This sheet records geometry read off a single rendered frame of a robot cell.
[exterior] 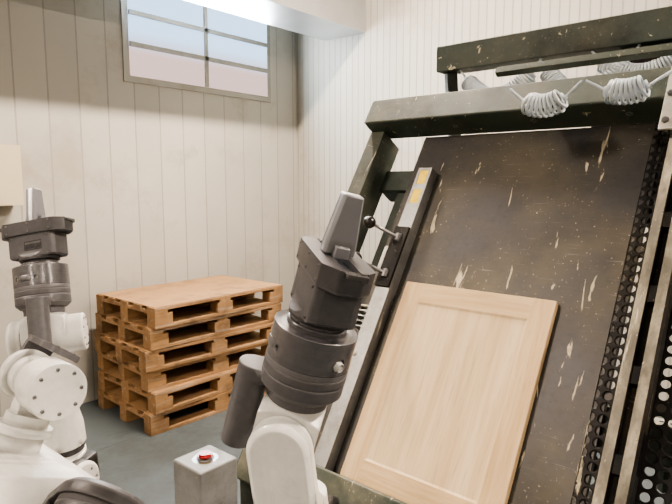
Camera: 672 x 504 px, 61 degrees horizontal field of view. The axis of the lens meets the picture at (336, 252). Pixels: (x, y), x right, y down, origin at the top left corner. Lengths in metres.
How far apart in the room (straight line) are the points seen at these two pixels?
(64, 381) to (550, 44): 1.95
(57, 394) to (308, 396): 0.31
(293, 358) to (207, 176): 4.70
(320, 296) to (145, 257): 4.39
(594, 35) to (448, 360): 1.24
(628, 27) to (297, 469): 1.89
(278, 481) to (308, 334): 0.15
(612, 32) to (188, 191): 3.73
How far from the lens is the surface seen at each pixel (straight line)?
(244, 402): 0.63
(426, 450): 1.52
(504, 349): 1.51
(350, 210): 0.56
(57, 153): 4.56
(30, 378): 0.75
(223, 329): 4.27
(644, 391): 1.34
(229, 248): 5.41
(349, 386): 1.65
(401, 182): 1.99
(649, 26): 2.20
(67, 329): 1.08
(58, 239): 1.11
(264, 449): 0.60
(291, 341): 0.56
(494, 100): 1.84
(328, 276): 0.52
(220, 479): 1.63
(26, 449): 0.79
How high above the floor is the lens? 1.65
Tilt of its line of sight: 7 degrees down
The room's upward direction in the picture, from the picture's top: straight up
